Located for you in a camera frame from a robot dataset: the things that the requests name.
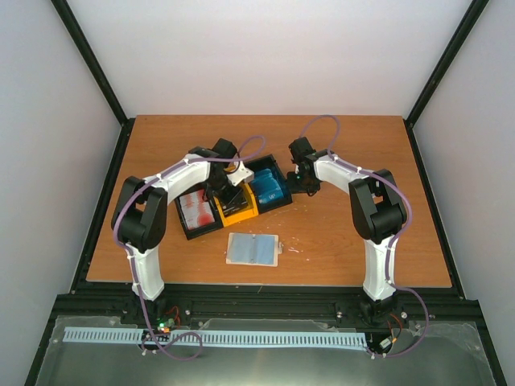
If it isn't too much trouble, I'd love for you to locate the black vip card stack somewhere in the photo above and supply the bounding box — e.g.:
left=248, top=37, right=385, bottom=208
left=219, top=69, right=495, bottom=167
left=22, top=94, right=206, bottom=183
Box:
left=217, top=187, right=248, bottom=216

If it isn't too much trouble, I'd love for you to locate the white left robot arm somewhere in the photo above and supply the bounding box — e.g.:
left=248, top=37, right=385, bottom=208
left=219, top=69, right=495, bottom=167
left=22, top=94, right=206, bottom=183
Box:
left=112, top=147, right=253, bottom=324

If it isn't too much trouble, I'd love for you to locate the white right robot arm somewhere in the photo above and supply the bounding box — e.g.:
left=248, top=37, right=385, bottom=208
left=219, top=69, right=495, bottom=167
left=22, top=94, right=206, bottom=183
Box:
left=286, top=137, right=410, bottom=322

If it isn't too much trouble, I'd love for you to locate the red white card stack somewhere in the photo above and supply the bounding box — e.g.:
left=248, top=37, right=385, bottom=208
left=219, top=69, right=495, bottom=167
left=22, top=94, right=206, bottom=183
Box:
left=179, top=189, right=215, bottom=231

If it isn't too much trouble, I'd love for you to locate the black bin with red cards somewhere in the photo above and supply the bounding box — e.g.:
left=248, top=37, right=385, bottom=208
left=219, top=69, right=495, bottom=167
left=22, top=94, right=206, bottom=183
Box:
left=174, top=185, right=223, bottom=240

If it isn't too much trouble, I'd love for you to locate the black bin with blue cards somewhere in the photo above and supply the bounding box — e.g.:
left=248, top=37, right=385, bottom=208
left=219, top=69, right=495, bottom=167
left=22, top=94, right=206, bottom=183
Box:
left=245, top=154, right=293, bottom=214

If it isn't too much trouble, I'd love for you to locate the blue card stack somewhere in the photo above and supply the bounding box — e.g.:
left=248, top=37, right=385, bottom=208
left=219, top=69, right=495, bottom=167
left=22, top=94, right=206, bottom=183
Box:
left=250, top=168, right=285, bottom=205

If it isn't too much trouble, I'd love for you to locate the yellow plastic bin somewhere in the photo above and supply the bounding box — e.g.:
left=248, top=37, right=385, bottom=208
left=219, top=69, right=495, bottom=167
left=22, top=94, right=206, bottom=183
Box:
left=214, top=183, right=259, bottom=228

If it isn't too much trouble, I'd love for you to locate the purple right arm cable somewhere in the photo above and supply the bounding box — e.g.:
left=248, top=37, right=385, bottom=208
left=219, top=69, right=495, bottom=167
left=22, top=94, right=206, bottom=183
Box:
left=301, top=114, right=430, bottom=359

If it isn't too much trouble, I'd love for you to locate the black aluminium table frame rail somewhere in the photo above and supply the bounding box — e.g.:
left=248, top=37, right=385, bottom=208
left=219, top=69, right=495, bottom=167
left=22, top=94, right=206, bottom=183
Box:
left=47, top=283, right=486, bottom=331

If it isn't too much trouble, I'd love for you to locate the light blue slotted cable duct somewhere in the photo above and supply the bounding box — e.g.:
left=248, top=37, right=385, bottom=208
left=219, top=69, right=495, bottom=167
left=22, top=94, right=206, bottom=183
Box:
left=62, top=326, right=367, bottom=351

